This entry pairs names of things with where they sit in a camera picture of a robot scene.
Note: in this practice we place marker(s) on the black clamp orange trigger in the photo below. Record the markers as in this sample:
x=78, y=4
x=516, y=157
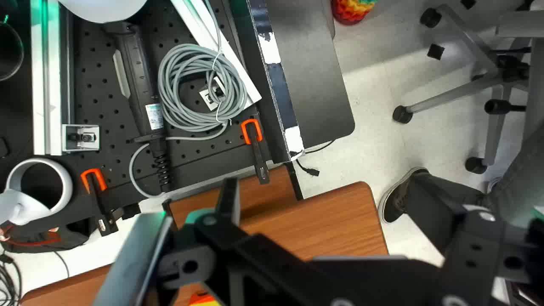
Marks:
x=103, y=210
x=258, y=155

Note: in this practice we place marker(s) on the black cart frame bar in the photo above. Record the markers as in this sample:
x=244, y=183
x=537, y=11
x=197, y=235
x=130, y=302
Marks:
x=273, y=103

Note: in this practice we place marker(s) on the seated person grey trousers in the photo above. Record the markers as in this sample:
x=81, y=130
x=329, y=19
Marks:
x=521, y=176

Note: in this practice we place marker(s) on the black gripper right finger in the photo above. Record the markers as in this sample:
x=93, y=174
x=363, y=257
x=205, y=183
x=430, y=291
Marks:
x=487, y=244

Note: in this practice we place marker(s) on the grey office chair base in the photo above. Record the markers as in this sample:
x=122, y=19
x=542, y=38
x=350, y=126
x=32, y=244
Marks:
x=448, y=96

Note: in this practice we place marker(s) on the grey metal bar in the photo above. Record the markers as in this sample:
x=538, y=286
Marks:
x=134, y=261

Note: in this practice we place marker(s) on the black cart plate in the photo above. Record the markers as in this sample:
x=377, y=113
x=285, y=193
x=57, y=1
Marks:
x=317, y=74

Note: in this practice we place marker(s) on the wooden table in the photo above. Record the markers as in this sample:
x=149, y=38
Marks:
x=329, y=227

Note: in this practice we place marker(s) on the rainbow striped toy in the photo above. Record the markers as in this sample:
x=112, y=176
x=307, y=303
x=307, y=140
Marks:
x=353, y=11

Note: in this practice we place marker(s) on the black perforated breadboard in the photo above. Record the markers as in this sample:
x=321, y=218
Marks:
x=96, y=86

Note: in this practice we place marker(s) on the silver bracket with black knob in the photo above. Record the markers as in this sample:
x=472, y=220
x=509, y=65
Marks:
x=83, y=138

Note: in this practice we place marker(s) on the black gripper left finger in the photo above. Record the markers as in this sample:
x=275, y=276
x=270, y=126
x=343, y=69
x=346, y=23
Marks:
x=231, y=198

